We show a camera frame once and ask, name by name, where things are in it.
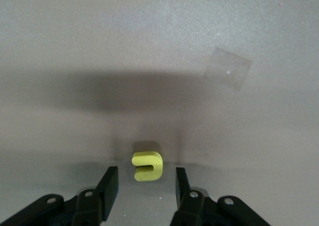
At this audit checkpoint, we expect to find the square clear tape patch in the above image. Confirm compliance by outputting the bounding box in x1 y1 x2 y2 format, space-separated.
203 46 254 92

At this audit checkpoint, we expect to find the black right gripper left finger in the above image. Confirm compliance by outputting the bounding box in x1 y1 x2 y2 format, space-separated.
0 166 119 226

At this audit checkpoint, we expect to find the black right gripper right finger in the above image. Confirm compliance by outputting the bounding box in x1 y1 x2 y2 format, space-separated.
171 167 271 226

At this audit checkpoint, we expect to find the yellow foam letter u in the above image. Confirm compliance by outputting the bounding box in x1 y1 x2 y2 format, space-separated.
131 151 164 182

